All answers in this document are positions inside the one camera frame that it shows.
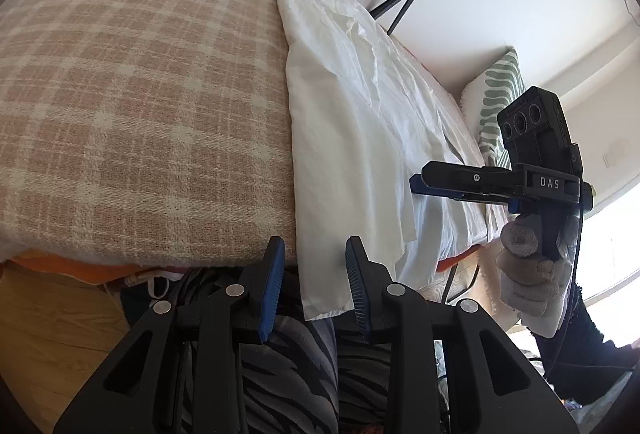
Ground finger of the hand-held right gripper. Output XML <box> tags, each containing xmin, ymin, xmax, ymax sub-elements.
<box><xmin>409</xmin><ymin>174</ymin><xmax>521</xmax><ymax>215</ymax></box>
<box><xmin>421</xmin><ymin>161</ymin><xmax>526</xmax><ymax>189</ymax></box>

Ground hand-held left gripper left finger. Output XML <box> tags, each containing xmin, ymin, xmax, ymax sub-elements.
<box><xmin>52</xmin><ymin>237</ymin><xmax>286</xmax><ymax>434</ymax></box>

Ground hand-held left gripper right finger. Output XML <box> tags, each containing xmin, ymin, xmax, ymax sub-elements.
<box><xmin>345</xmin><ymin>237</ymin><xmax>581</xmax><ymax>434</ymax></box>

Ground white shirt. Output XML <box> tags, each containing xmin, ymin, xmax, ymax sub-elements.
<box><xmin>276</xmin><ymin>0</ymin><xmax>511</xmax><ymax>321</ymax></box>

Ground person's right forearm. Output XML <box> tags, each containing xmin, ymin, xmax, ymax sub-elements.
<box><xmin>530</xmin><ymin>281</ymin><xmax>640</xmax><ymax>410</ymax></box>

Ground person's right hand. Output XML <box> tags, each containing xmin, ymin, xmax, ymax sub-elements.
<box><xmin>495</xmin><ymin>213</ymin><xmax>581</xmax><ymax>340</ymax></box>

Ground green striped pillow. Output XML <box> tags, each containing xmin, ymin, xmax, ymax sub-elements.
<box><xmin>460</xmin><ymin>47</ymin><xmax>527</xmax><ymax>170</ymax></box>

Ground zebra patterned pants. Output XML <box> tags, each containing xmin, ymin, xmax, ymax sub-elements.
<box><xmin>170</xmin><ymin>264</ymin><xmax>453</xmax><ymax>434</ymax></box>

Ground window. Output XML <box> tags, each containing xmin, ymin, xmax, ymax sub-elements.
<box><xmin>575</xmin><ymin>191</ymin><xmax>640</xmax><ymax>350</ymax></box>

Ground pink plaid blanket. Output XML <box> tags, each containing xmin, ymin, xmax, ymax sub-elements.
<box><xmin>0</xmin><ymin>0</ymin><xmax>506</xmax><ymax>267</ymax></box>

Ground black ring light tripod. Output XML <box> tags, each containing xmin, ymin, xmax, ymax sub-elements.
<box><xmin>367</xmin><ymin>0</ymin><xmax>436</xmax><ymax>35</ymax></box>

